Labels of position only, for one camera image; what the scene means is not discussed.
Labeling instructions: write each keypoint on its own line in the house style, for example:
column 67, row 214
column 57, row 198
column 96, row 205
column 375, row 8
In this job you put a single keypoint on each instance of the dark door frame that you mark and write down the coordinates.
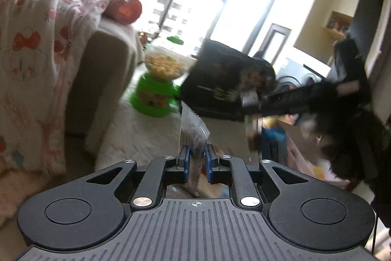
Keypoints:
column 278, row 34

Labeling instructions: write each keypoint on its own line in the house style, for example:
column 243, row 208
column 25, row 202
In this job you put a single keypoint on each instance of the clear white snack packet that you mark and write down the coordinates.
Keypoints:
column 192, row 129

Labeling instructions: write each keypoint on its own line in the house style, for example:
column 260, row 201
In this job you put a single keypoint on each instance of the red pillow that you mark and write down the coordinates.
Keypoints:
column 125, row 10

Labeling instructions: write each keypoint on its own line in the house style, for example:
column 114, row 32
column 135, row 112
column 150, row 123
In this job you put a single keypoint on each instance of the pink cardboard box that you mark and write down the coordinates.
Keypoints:
column 305, row 144

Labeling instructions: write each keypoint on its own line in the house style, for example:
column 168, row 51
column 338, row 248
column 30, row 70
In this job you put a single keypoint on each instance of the beige sofa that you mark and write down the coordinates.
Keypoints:
column 104, row 71

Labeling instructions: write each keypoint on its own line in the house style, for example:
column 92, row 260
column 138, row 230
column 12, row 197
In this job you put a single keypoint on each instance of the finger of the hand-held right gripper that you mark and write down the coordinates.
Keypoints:
column 290, row 100

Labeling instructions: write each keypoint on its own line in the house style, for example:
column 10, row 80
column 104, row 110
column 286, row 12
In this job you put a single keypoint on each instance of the wall shelf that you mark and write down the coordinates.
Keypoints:
column 339, row 25

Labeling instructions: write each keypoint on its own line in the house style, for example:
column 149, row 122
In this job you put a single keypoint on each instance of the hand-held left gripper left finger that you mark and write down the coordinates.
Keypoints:
column 184, row 163

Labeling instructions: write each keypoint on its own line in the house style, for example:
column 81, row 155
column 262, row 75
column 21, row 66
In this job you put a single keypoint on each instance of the blue packet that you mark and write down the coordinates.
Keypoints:
column 275, row 140

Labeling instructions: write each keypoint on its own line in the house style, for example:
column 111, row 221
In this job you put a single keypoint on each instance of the green snack dispenser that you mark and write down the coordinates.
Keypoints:
column 152, row 96

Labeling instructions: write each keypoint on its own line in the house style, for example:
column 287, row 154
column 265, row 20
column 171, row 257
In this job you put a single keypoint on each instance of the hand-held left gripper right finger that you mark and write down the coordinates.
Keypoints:
column 209, row 163

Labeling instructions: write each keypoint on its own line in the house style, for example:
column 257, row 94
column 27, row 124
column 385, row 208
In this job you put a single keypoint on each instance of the pink printed blanket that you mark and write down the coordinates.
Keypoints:
column 33, row 50

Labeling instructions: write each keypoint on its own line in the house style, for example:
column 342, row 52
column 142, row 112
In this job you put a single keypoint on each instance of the black bag with gold print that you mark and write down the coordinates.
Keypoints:
column 213, row 77

